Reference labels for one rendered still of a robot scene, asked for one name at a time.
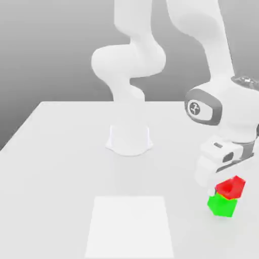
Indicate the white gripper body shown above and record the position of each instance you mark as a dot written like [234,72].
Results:
[206,172]

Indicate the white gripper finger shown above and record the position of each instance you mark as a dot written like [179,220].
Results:
[211,191]

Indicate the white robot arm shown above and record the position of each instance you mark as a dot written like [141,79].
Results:
[129,60]

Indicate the small green cube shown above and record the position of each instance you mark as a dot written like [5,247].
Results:
[221,206]

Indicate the small red cube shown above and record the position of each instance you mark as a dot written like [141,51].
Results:
[235,189]

